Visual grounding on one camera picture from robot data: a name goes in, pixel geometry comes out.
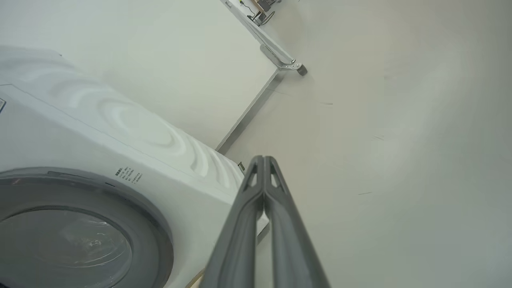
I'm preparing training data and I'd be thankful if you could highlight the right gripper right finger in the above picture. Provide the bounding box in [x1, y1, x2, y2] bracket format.
[264, 156, 330, 288]

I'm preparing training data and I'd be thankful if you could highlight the dark grey glass washer door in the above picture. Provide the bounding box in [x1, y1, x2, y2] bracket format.
[0, 167, 174, 288]

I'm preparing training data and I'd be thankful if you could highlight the grey box device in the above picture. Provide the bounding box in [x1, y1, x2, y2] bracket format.
[257, 0, 282, 12]

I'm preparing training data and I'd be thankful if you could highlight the black cable bundle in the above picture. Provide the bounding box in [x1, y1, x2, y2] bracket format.
[239, 0, 276, 26]

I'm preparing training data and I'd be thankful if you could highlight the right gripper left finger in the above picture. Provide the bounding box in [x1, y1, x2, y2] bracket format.
[199, 156, 264, 288]

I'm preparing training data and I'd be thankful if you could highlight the white front-load washing machine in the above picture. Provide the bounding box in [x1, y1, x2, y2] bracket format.
[0, 45, 269, 288]

